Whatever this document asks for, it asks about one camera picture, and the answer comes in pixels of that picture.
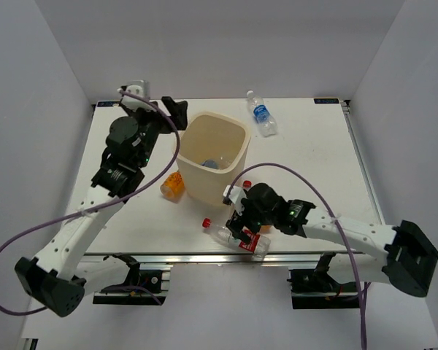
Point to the clear bottle red cap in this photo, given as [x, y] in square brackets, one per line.
[246, 184]

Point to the left blue table label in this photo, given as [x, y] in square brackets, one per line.
[102, 104]

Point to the blue table label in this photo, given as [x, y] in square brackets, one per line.
[326, 101]
[102, 104]

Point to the large clear bottle red label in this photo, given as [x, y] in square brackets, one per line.
[258, 245]

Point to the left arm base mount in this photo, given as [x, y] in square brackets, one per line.
[141, 287]

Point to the blue label crushed bottle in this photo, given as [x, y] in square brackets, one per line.
[213, 164]

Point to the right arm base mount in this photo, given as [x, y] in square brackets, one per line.
[314, 289]

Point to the right blue table label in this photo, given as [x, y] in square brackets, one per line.
[326, 101]

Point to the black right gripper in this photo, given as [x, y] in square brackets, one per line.
[233, 224]

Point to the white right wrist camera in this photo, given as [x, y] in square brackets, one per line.
[233, 195]

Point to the clear bottle blue label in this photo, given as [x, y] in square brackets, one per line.
[265, 122]

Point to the cream plastic bin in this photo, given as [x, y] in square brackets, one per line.
[211, 135]

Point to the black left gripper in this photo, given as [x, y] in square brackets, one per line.
[177, 111]

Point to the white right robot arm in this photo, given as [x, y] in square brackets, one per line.
[402, 255]

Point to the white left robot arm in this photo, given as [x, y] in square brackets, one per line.
[53, 276]

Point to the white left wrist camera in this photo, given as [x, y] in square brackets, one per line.
[139, 88]

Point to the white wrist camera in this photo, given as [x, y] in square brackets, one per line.
[139, 88]
[233, 195]

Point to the orange juice bottle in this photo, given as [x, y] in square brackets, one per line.
[265, 229]
[173, 186]

